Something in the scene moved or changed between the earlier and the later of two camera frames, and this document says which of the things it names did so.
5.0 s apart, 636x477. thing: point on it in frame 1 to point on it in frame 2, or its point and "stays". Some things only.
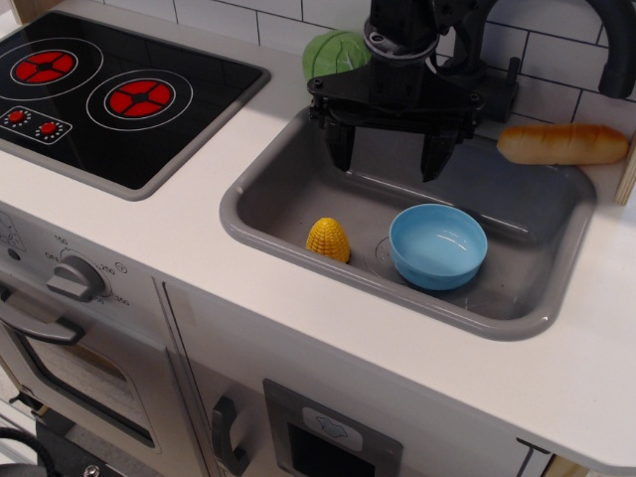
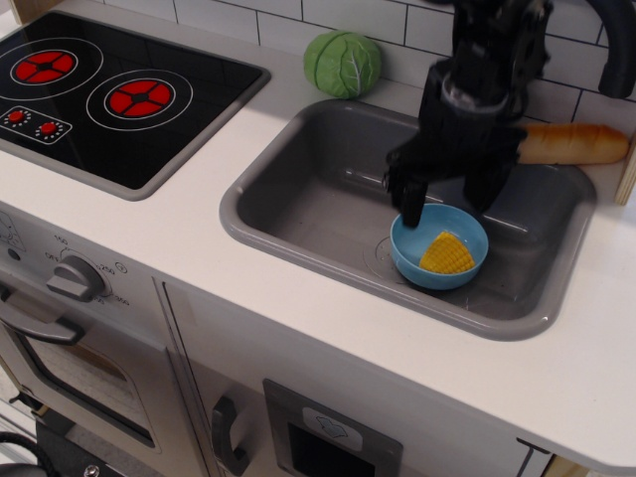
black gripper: x=394 y=90 to x=464 y=121
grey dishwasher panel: x=310 y=439 stays
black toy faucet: x=617 y=75 stays
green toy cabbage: x=334 y=51 stays
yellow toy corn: x=326 y=237 to x=447 y=254
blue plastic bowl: x=435 y=246 stays
